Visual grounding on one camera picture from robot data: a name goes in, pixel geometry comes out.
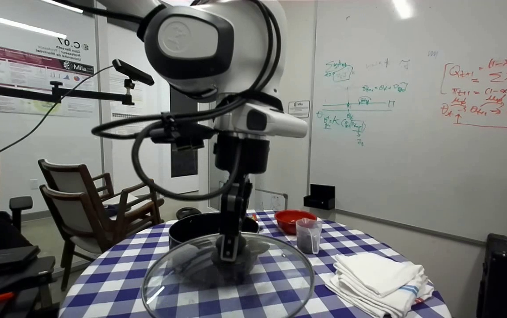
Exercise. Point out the clear plastic measuring cup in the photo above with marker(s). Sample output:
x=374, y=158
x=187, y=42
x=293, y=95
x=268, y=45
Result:
x=309, y=240

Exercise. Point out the black cooking pot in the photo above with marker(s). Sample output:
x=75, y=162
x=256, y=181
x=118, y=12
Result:
x=197, y=227

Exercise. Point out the blue white checkered tablecloth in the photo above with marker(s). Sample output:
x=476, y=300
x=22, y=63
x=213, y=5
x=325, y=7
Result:
x=105, y=289

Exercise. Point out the wooden chair grey cushion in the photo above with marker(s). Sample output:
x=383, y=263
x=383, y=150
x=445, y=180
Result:
x=74, y=215
x=68, y=176

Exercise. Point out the whiteboard with handwriting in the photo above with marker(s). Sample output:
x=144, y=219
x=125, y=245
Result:
x=418, y=153

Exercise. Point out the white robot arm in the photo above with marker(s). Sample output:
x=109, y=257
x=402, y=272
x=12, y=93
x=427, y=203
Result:
x=194, y=42

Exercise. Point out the white door with dark window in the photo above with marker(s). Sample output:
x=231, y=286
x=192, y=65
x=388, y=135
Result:
x=185, y=160

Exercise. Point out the small dark round object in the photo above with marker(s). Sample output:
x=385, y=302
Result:
x=187, y=213

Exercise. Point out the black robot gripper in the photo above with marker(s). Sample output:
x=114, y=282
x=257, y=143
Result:
x=243, y=155

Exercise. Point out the glass pot lid black knob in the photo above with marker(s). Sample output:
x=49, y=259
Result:
x=277, y=277

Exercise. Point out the plain white folded towel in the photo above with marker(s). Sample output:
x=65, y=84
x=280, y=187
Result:
x=378, y=273

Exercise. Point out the black office chair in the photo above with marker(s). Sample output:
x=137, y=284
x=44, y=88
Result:
x=7, y=259

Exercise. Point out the red bowl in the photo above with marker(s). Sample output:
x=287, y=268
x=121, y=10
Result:
x=291, y=222

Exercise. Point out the small black box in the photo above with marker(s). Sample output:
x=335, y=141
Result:
x=323, y=197

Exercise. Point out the black camera on boom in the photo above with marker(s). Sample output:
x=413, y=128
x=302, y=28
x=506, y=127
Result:
x=132, y=72

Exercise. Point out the wall poster with red band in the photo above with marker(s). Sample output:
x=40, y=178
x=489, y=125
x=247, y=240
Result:
x=7, y=65

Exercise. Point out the small white door sign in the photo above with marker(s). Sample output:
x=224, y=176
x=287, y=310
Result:
x=302, y=111

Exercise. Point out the white towel with blue stripe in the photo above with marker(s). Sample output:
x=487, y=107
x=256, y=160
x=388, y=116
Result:
x=397, y=302

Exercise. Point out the black boom rod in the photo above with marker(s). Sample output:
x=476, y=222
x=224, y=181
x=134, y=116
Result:
x=95, y=95

